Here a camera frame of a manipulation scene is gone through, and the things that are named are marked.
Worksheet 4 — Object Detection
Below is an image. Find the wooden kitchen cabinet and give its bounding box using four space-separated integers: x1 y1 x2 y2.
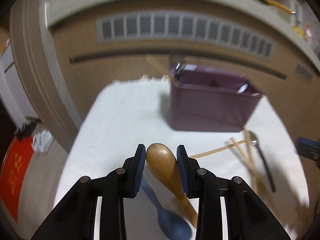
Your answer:
54 17 320 155

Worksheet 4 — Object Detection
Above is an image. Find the wooden spoon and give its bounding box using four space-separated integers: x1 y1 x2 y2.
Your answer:
146 142 198 229

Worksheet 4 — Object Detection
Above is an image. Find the red floor mat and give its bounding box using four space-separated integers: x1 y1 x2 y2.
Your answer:
0 135 34 224

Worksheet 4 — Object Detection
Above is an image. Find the black handled metal spoon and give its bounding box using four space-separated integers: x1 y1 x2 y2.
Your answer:
247 131 277 193

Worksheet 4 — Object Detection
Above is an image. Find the long grey vent grille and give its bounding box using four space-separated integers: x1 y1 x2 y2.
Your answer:
96 12 274 60

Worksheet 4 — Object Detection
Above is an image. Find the white kitchen countertop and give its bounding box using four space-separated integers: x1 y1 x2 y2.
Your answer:
40 0 320 63

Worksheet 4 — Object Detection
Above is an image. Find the purple utensil box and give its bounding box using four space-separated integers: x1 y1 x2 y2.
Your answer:
170 69 263 132

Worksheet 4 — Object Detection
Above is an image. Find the clear bottle orange cap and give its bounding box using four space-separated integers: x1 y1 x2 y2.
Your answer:
304 25 314 44

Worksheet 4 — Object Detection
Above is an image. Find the wooden chopstick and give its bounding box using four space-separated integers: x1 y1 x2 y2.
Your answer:
244 130 260 195
229 137 282 222
146 56 177 82
190 141 245 158

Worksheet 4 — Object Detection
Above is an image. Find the dark shoe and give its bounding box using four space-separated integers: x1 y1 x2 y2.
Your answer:
16 120 38 139

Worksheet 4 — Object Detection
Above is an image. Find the blue spoon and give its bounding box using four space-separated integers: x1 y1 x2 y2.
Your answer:
141 177 193 240

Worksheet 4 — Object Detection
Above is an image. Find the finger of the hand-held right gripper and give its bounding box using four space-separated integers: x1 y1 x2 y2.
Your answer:
296 137 320 162

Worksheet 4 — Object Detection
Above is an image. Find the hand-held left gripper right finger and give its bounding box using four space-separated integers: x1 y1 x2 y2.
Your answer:
176 144 292 240

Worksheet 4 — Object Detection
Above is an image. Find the white shelf cabinet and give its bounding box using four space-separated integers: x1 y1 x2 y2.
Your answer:
0 45 38 130

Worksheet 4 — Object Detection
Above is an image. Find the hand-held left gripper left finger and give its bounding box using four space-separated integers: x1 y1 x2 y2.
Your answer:
31 144 146 240

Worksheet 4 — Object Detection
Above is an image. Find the short grey vent grille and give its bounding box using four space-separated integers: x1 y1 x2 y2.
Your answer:
294 64 314 84

